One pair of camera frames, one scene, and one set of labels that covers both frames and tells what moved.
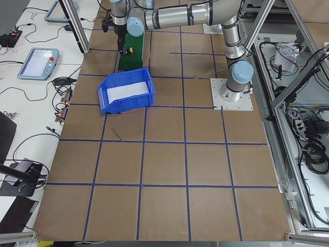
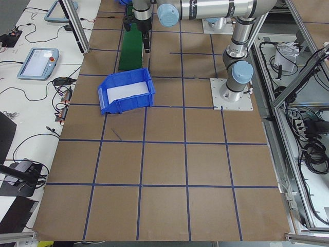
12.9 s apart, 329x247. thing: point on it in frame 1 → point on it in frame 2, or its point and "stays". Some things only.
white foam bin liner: x=119 y=92 stays
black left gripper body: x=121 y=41 → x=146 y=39
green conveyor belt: x=132 y=60 stays
